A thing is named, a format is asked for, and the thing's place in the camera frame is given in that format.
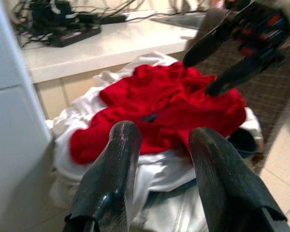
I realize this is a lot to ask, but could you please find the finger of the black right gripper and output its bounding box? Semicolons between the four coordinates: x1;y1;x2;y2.
204;57;269;96
183;9;242;68

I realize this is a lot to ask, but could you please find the white garment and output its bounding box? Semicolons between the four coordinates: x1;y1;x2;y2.
45;51;264;232

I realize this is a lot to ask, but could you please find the black box-shaped device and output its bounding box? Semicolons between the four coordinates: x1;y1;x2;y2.
29;0;77;28

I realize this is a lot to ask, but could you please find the black cable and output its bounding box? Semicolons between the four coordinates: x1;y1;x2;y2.
96;4;208;24

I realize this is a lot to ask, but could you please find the white washing machine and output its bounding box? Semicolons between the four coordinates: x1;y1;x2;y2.
0;0;52;232

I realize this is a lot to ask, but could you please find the flat black electronic device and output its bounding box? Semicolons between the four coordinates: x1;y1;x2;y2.
47;24;102;48

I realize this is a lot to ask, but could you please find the brown patterned rug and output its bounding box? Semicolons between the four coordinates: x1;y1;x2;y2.
194;41;290;158

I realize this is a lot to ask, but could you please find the red garment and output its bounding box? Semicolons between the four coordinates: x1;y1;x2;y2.
69;61;247;165

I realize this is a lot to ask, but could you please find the white counter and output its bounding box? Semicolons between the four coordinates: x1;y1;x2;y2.
16;9;208;84

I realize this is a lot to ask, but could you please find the dark blue garment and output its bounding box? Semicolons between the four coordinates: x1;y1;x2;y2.
228;128;258;159

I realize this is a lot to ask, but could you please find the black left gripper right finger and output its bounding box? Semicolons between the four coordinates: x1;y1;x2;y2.
188;127;290;232

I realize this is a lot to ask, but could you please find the black power adapter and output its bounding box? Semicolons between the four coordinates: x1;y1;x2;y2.
98;14;128;25

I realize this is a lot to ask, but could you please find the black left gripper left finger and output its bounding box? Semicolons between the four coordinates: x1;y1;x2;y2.
62;120;143;232

